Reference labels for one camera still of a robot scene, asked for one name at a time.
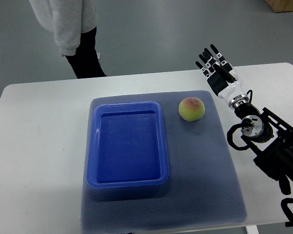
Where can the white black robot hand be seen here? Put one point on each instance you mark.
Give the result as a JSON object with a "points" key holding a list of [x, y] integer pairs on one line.
{"points": [[222, 77]]}

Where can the green pink peach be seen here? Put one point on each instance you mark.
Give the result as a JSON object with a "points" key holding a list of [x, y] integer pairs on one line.
{"points": [[191, 109]]}

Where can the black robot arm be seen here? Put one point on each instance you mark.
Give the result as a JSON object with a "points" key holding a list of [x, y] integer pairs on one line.
{"points": [[268, 136]]}

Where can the brown cardboard box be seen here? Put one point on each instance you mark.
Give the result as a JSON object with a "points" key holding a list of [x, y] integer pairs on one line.
{"points": [[280, 6]]}

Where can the blue grey mesh mat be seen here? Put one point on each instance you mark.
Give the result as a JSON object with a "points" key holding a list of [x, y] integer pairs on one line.
{"points": [[202, 188]]}

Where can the blue plastic tray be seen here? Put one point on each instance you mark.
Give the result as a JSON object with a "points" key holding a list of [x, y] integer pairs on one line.
{"points": [[127, 146]]}

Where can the person in grey hoodie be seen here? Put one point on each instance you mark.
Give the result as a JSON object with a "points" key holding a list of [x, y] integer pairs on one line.
{"points": [[74, 26]]}

